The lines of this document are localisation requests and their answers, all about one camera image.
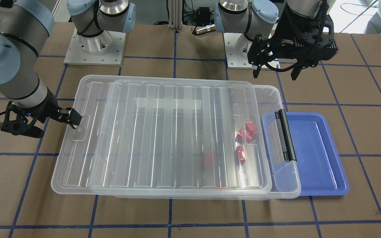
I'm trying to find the aluminium frame post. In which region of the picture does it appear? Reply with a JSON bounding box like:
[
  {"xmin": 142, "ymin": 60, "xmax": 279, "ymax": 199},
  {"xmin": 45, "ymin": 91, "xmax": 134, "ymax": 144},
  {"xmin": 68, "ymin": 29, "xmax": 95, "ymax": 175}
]
[{"xmin": 167, "ymin": 0, "xmax": 183, "ymax": 31}]

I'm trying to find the clear plastic storage box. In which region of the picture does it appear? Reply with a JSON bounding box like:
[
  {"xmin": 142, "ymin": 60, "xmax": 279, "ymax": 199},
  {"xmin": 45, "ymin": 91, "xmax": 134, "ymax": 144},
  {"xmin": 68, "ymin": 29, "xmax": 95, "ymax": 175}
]
[{"xmin": 51, "ymin": 75, "xmax": 302, "ymax": 200}]

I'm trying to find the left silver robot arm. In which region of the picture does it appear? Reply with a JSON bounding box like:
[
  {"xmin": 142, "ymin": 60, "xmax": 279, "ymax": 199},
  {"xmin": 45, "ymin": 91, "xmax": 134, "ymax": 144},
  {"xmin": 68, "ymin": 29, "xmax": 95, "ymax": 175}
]
[{"xmin": 214, "ymin": 0, "xmax": 338, "ymax": 80}]

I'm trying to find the black box latch handle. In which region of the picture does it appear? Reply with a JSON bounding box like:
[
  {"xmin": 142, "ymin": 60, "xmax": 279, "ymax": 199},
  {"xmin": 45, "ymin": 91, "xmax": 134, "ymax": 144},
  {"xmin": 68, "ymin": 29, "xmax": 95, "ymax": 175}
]
[{"xmin": 275, "ymin": 109, "xmax": 297, "ymax": 162}]

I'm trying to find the red block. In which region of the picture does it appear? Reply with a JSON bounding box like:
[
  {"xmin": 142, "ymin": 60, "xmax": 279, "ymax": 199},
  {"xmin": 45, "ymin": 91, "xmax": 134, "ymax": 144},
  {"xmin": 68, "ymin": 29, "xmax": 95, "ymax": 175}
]
[
  {"xmin": 236, "ymin": 145, "xmax": 246, "ymax": 164},
  {"xmin": 244, "ymin": 121, "xmax": 258, "ymax": 137},
  {"xmin": 235, "ymin": 128, "xmax": 257, "ymax": 143}
]

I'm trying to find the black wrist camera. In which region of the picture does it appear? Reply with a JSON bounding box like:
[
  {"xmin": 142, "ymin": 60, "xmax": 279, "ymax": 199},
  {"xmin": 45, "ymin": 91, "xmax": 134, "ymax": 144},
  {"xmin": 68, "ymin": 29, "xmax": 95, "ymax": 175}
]
[
  {"xmin": 0, "ymin": 101, "xmax": 46, "ymax": 138},
  {"xmin": 273, "ymin": 9, "xmax": 338, "ymax": 61}
]

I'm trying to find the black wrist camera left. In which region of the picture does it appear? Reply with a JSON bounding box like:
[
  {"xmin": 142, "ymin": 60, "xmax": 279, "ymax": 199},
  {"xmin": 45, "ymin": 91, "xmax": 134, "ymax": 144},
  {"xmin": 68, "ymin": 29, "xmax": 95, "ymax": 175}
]
[{"xmin": 273, "ymin": 9, "xmax": 338, "ymax": 61}]

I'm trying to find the blue plastic tray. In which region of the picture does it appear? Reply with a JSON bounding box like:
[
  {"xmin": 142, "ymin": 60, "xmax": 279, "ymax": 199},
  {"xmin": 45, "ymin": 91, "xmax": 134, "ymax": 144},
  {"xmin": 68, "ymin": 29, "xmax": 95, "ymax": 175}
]
[{"xmin": 261, "ymin": 112, "xmax": 349, "ymax": 199}]

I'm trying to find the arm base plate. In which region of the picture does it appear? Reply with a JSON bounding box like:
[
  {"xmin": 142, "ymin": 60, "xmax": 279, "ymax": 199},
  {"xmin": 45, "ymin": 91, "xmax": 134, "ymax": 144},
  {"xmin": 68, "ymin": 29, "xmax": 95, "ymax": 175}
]
[
  {"xmin": 64, "ymin": 30, "xmax": 127, "ymax": 66},
  {"xmin": 223, "ymin": 33, "xmax": 261, "ymax": 70}
]

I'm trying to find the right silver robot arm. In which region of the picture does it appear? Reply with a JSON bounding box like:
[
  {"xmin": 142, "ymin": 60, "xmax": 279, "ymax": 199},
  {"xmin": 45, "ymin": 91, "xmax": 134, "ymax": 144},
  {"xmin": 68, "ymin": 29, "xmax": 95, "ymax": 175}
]
[{"xmin": 0, "ymin": 0, "xmax": 136, "ymax": 138}]

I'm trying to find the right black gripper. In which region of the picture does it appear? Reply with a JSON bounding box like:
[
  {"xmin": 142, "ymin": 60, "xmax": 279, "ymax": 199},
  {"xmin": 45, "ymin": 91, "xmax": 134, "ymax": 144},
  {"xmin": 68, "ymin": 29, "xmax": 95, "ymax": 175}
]
[{"xmin": 2, "ymin": 89, "xmax": 82, "ymax": 136}]

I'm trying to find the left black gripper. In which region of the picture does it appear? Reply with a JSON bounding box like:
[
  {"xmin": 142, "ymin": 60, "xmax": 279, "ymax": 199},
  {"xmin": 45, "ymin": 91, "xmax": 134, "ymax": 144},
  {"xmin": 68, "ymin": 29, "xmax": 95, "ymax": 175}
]
[{"xmin": 247, "ymin": 10, "xmax": 338, "ymax": 80}]

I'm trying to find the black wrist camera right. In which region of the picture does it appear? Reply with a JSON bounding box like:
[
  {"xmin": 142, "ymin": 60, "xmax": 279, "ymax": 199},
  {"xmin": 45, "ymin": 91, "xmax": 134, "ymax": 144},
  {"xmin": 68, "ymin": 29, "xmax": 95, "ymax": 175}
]
[{"xmin": 0, "ymin": 101, "xmax": 46, "ymax": 138}]

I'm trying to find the clear plastic box lid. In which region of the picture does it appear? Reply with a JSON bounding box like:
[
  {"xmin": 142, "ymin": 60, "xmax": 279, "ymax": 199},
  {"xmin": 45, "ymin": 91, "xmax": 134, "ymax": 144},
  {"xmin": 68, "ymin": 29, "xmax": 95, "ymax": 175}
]
[{"xmin": 51, "ymin": 75, "xmax": 272, "ymax": 195}]

